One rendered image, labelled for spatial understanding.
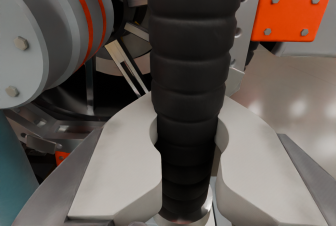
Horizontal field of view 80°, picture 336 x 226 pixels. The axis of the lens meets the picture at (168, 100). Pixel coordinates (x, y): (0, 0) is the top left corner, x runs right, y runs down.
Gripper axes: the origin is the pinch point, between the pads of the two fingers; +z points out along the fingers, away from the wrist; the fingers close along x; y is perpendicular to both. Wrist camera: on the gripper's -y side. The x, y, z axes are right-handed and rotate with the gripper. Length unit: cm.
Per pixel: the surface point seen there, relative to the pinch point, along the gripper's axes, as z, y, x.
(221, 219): 34, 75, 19
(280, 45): 33.8, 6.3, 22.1
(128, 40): 43.8, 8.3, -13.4
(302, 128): 103, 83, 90
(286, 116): 118, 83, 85
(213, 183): 50, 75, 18
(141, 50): 43.7, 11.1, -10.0
